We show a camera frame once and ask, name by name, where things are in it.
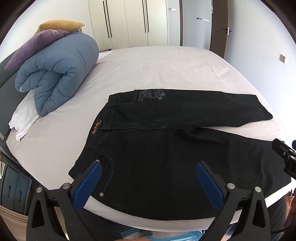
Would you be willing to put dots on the rolled blue duvet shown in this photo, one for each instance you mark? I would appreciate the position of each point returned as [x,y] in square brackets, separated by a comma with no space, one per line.
[60,69]

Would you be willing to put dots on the grey headboard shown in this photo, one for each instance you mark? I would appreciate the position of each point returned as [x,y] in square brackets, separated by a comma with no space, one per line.
[5,104]

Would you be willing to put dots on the white crumpled pillowcase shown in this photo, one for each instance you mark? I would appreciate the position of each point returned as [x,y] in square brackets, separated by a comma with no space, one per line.
[24,118]

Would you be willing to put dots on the person's dark grey trousers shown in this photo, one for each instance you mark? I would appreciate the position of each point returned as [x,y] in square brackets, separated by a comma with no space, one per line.
[278,217]

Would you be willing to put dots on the black denim pants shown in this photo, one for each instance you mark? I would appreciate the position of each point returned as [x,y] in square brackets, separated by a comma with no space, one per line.
[150,157]

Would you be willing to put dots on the dark door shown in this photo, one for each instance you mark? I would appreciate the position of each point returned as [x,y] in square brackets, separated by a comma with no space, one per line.
[218,44]

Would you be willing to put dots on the grey wall control panel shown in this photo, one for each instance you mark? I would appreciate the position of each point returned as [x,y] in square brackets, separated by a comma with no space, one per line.
[202,19]

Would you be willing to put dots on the dark grey nightstand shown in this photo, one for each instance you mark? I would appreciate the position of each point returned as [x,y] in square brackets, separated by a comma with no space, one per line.
[13,185]

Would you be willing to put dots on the white folded cloth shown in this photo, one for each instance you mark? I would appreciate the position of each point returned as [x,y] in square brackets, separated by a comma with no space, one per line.
[104,55]

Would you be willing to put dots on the bed with white sheet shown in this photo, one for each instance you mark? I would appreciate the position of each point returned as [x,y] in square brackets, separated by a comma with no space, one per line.
[161,69]

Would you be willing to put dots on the yellow pillow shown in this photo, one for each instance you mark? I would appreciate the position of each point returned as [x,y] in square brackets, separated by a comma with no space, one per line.
[60,25]

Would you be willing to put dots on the purple pillow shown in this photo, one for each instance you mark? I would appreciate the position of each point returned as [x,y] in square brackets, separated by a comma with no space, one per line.
[34,46]

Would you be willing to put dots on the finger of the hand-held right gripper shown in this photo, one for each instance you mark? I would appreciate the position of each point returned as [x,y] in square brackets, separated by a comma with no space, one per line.
[291,168]
[283,148]

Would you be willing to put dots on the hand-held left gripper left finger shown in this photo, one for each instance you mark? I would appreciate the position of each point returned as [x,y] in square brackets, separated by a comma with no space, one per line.
[89,183]

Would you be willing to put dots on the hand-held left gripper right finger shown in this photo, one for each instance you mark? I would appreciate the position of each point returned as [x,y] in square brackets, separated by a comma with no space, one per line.
[208,183]

